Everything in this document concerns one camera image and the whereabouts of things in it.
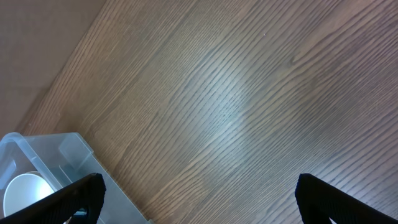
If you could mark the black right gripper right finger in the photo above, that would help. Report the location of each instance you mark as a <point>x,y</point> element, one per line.
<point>320,202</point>

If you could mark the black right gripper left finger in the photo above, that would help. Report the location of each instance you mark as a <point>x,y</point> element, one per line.
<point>79,202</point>

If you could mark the cream bowl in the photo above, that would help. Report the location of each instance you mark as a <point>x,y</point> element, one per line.
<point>23,191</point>

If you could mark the clear plastic storage bin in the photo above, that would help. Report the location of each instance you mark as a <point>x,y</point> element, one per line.
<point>62,159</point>

